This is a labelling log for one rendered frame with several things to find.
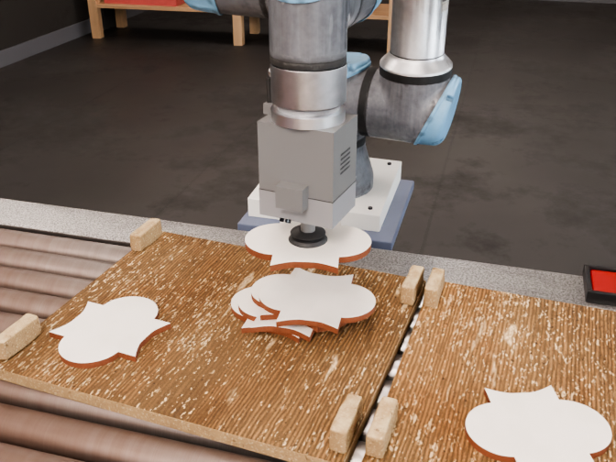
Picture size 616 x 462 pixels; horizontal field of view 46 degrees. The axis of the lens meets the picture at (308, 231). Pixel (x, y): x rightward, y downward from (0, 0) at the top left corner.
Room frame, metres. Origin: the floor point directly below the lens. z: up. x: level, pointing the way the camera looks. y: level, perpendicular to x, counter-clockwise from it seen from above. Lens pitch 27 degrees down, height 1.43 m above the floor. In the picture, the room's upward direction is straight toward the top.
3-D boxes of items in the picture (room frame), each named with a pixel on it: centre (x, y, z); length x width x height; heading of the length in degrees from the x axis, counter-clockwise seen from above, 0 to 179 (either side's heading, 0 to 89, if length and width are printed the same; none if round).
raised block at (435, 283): (0.77, -0.16, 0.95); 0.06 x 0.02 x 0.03; 161
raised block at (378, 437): (0.52, -0.07, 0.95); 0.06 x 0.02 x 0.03; 161
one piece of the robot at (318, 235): (0.70, 0.00, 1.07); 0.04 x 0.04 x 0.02
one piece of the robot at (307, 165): (0.69, 0.01, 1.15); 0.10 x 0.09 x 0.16; 155
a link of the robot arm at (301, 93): (0.70, 0.00, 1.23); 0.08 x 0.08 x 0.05
